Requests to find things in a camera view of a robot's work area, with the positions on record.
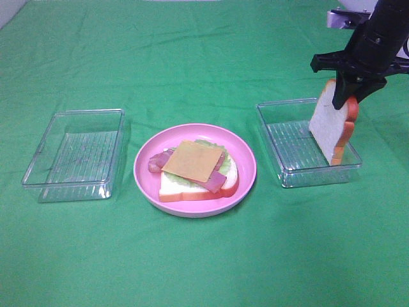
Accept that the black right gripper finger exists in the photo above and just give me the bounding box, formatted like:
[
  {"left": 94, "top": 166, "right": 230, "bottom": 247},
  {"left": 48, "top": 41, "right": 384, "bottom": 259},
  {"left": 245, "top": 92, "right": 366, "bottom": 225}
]
[
  {"left": 332, "top": 72, "right": 361, "bottom": 110},
  {"left": 353, "top": 77, "right": 387, "bottom": 103}
]

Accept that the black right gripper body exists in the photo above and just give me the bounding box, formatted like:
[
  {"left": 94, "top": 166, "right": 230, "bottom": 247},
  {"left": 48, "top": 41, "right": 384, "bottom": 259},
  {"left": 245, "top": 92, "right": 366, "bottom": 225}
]
[{"left": 311, "top": 22, "right": 408, "bottom": 82}]

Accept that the white bread slice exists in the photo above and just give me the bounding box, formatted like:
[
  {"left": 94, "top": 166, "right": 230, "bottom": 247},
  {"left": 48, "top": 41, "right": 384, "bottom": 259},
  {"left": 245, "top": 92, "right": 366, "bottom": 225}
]
[
  {"left": 309, "top": 79, "right": 359, "bottom": 166},
  {"left": 158, "top": 152, "right": 239, "bottom": 202}
]

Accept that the red bacon strip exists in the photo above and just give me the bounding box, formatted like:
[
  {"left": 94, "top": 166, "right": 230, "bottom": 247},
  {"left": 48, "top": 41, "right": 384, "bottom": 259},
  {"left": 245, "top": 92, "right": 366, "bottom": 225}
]
[
  {"left": 190, "top": 170, "right": 227, "bottom": 193},
  {"left": 148, "top": 148, "right": 226, "bottom": 173}
]

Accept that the yellow cheese slice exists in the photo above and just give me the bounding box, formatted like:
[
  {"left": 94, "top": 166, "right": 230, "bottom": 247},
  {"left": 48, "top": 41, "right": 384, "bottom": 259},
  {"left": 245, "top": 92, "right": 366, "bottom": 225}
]
[{"left": 162, "top": 140, "right": 223, "bottom": 182}]

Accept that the green lettuce leaf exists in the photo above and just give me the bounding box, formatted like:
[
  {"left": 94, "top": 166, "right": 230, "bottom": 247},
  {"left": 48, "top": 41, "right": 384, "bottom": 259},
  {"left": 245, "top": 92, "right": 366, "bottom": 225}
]
[{"left": 161, "top": 139, "right": 238, "bottom": 193}]

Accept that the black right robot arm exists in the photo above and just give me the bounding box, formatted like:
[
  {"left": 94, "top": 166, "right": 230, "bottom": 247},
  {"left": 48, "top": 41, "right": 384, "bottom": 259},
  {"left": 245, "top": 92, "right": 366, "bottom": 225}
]
[{"left": 311, "top": 1, "right": 408, "bottom": 110}]

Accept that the clear right bread tray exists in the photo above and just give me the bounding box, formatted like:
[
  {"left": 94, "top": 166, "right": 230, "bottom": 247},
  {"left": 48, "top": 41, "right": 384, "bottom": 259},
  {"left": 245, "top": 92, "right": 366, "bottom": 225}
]
[{"left": 256, "top": 98, "right": 362, "bottom": 188}]

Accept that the green tablecloth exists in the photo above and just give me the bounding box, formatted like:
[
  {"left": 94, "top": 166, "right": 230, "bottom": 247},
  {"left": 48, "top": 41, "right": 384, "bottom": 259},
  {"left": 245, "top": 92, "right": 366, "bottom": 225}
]
[{"left": 1, "top": 1, "right": 408, "bottom": 306}]

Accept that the pink round plate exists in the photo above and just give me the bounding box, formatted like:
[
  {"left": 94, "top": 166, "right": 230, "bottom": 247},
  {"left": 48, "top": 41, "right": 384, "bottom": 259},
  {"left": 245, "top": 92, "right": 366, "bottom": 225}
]
[{"left": 134, "top": 123, "right": 257, "bottom": 218}]

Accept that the clear left ingredient tray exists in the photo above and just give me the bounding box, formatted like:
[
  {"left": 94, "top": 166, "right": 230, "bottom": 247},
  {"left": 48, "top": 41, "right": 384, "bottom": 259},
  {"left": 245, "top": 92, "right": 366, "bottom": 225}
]
[{"left": 22, "top": 109, "right": 125, "bottom": 203}]

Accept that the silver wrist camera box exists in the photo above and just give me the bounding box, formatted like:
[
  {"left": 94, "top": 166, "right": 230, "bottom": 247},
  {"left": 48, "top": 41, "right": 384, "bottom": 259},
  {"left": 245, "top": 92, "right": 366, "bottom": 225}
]
[{"left": 327, "top": 9, "right": 371, "bottom": 29}]

